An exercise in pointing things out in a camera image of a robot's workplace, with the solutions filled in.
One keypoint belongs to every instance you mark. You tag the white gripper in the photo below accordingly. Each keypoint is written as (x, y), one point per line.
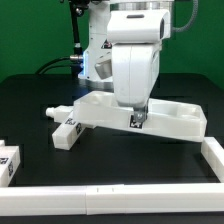
(135, 68)

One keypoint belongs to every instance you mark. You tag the white desk top tray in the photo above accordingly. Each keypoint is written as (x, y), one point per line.
(169, 119)

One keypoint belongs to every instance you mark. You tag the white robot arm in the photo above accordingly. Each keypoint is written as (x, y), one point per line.
(95, 61)

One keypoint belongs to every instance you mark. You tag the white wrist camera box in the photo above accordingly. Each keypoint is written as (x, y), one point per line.
(140, 26)

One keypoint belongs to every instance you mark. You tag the white L-shaped fence wall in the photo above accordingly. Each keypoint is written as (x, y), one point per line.
(121, 199)

